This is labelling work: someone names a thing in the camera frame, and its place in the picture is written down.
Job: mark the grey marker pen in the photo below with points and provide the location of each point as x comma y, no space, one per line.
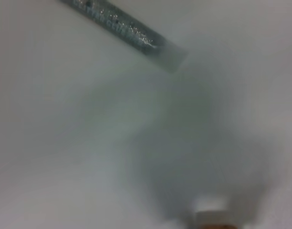
127,33

